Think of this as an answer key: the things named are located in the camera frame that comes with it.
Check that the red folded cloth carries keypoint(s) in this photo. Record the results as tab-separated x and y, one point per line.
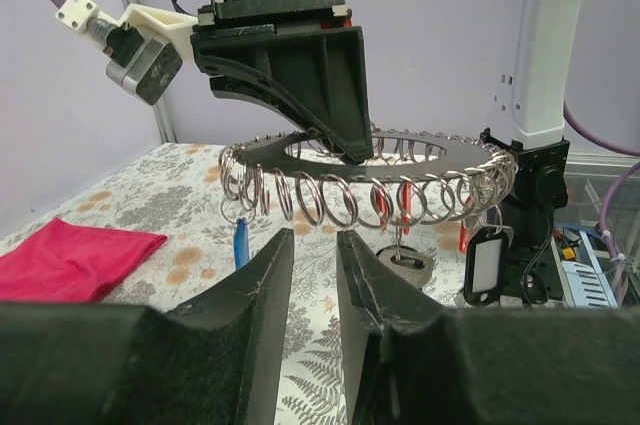
65	263

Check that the blue tag key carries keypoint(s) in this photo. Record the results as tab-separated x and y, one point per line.
241	249

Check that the black tag key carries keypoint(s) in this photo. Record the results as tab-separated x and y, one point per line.
486	259

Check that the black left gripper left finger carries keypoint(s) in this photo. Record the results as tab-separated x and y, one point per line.
214	359

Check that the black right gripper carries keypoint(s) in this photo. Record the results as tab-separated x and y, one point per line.
299	58

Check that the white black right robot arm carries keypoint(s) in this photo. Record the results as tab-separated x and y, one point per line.
527	116

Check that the grey disc with key rings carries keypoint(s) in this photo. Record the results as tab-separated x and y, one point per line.
453	177

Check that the red tag key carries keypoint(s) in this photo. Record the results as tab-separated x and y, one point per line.
393	206

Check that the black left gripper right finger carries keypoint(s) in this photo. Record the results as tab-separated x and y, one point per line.
408	359

